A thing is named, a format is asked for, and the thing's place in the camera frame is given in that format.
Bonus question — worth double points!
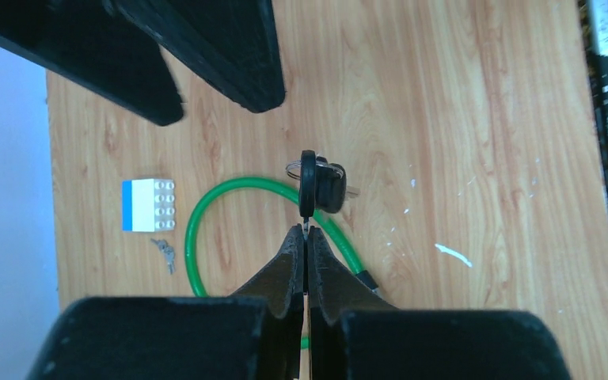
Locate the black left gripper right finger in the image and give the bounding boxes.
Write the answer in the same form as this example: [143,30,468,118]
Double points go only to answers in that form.
[306,227,396,379]

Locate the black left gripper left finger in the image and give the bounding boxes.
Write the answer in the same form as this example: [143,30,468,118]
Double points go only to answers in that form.
[233,224,305,379]

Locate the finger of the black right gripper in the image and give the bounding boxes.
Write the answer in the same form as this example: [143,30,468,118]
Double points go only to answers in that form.
[0,1,184,126]
[109,0,286,113]

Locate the green cable lock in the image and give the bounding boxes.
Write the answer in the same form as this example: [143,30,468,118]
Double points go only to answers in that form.
[184,177,381,350]

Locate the black-headed key bunch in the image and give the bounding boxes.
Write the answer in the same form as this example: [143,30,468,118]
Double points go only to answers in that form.
[286,150,360,231]

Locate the small silver keys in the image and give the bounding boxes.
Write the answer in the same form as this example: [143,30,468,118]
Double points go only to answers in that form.
[150,238,175,275]

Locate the white and blue toy brick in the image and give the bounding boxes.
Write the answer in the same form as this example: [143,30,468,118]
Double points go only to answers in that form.
[121,178,176,233]

